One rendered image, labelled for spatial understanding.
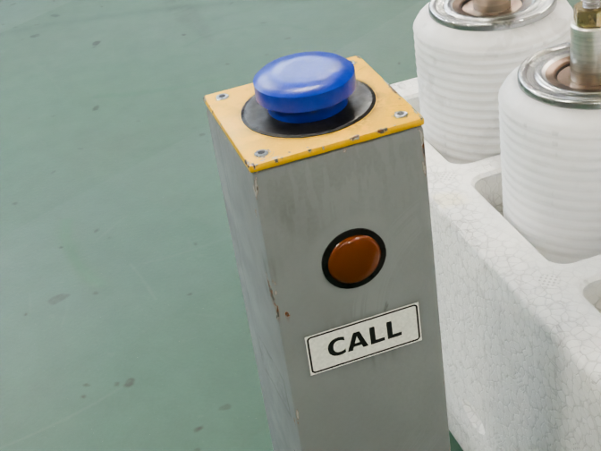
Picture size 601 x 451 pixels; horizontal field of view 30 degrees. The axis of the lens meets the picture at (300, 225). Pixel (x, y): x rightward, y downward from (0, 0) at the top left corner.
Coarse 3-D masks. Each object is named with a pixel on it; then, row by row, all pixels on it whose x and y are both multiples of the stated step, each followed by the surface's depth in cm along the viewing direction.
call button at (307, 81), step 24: (264, 72) 44; (288, 72) 44; (312, 72) 43; (336, 72) 43; (264, 96) 43; (288, 96) 42; (312, 96) 42; (336, 96) 42; (288, 120) 43; (312, 120) 43
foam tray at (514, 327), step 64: (448, 192) 63; (448, 256) 63; (512, 256) 57; (448, 320) 66; (512, 320) 56; (576, 320) 52; (448, 384) 70; (512, 384) 59; (576, 384) 51; (512, 448) 62; (576, 448) 53
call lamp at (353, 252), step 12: (348, 240) 44; (360, 240) 44; (372, 240) 44; (336, 252) 44; (348, 252) 44; (360, 252) 44; (372, 252) 44; (336, 264) 44; (348, 264) 44; (360, 264) 44; (372, 264) 44; (336, 276) 44; (348, 276) 44; (360, 276) 44
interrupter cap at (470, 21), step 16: (432, 0) 68; (448, 0) 68; (464, 0) 68; (512, 0) 67; (528, 0) 66; (544, 0) 66; (432, 16) 66; (448, 16) 66; (464, 16) 65; (480, 16) 65; (496, 16) 65; (512, 16) 65; (528, 16) 64; (544, 16) 64
